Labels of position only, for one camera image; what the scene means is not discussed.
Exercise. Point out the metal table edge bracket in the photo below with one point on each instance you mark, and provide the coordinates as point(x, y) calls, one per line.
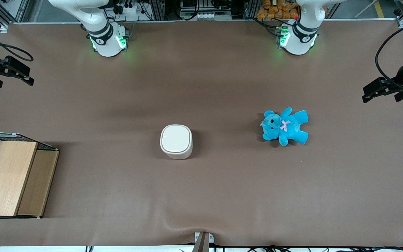
point(202, 241)

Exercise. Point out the wooden shelf box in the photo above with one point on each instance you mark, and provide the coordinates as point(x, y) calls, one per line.
point(9, 175)

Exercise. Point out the white power strip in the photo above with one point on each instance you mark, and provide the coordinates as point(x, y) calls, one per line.
point(129, 8)

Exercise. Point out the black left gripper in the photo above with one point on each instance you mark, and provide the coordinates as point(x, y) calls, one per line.
point(402, 76)

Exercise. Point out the orange plush toy pile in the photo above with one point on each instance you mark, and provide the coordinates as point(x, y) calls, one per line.
point(275, 9)

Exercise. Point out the white lidded trash can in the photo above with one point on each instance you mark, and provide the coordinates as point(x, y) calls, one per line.
point(176, 140)

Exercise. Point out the brown table mat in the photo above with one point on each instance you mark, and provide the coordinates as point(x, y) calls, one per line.
point(201, 87)

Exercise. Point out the blue teddy bear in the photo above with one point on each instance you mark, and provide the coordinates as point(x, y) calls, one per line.
point(287, 127)

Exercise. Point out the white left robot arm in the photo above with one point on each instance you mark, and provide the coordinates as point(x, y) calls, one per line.
point(301, 35)

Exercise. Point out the white terminal block strip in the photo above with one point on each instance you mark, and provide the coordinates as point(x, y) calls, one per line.
point(205, 15)

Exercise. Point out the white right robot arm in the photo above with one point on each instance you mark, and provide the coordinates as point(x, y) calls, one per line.
point(107, 36)

